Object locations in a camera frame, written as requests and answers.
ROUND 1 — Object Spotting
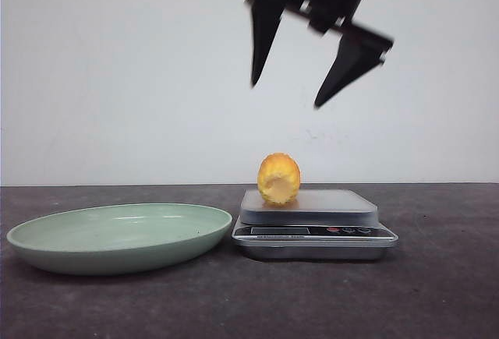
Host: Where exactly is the light green plate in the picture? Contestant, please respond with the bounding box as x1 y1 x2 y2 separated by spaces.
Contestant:
6 203 232 276

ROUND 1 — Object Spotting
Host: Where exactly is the silver digital kitchen scale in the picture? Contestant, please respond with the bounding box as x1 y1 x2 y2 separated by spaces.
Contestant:
232 189 398 260

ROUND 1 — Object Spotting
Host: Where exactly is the yellow corn cob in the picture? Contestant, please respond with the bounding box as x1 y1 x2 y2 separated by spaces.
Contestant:
257 152 301 207

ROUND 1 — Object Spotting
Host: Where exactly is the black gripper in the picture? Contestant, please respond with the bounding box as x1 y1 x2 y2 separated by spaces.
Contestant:
249 0 393 108

